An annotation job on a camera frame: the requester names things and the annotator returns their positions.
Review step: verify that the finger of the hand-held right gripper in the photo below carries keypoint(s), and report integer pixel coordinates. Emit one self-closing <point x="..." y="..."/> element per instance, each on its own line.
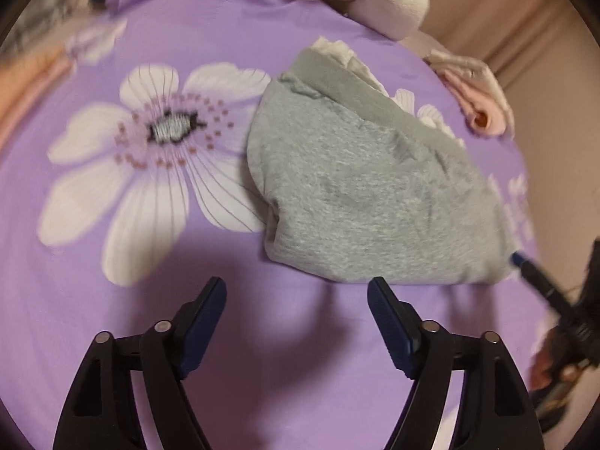
<point x="539" y="276"/>

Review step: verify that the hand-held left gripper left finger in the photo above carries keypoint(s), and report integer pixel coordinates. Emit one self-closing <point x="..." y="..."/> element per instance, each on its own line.
<point x="201" y="328"/>

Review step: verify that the person's right hand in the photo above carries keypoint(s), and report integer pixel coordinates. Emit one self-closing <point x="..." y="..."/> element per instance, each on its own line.
<point x="555" y="368"/>

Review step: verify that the white fluffy folded garment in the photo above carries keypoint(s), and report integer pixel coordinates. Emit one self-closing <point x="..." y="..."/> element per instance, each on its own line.
<point x="384" y="0"/>

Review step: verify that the pink printed garment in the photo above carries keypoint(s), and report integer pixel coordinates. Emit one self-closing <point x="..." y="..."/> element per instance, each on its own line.
<point x="18" y="93"/>

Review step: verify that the purple floral bed sheet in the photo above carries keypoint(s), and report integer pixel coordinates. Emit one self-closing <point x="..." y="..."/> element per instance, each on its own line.
<point x="70" y="290"/>

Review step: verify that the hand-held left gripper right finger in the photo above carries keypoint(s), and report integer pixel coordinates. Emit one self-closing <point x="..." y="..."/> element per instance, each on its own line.
<point x="391" y="328"/>

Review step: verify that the pink folded garment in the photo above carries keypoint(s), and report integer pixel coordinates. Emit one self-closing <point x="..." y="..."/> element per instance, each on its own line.
<point x="478" y="103"/>

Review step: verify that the grey printed sweatshirt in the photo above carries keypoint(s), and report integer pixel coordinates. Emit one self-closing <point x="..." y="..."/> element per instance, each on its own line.
<point x="365" y="197"/>

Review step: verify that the plaid cloth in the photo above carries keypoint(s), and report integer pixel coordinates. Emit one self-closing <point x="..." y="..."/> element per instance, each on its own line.
<point x="42" y="23"/>

